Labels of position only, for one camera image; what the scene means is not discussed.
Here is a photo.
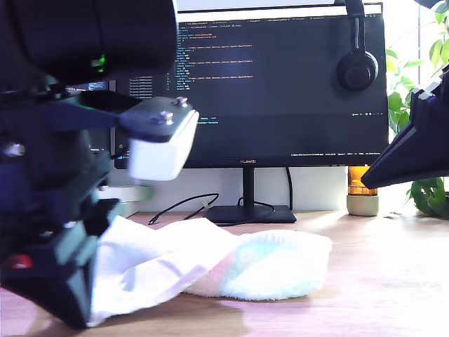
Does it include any pastel striped tea towel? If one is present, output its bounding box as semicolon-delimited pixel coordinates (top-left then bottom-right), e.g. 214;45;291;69
89;214;333;327

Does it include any green and white box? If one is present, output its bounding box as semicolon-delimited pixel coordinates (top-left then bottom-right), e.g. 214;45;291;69
119;201;141;218

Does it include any long white cardboard box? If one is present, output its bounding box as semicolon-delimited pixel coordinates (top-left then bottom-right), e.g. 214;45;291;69
98;185;154;205

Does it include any green leafy houseplant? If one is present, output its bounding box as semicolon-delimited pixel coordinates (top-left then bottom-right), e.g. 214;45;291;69
384;0;449;220

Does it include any amber glass lamp grey base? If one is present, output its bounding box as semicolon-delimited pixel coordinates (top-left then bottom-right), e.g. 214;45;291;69
346;166;380;217

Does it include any black over-ear headphones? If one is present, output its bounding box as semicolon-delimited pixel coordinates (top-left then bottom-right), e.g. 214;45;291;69
335;0;380;93

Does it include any black Huawei monitor on stand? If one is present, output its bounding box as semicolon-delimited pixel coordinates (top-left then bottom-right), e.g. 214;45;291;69
110;2;391;225

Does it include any black USB cable with plug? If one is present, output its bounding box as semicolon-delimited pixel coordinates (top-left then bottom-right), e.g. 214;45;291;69
147;192;220;226

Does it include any arm white camera box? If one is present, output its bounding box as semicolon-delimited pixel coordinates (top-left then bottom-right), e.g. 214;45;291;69
115;96;200;183

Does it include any black monitor power cable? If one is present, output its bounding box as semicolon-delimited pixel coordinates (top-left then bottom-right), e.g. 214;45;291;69
286;167;295;211

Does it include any thin black looped cable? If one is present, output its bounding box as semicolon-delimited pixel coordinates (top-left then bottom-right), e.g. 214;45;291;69
206;196;278;226

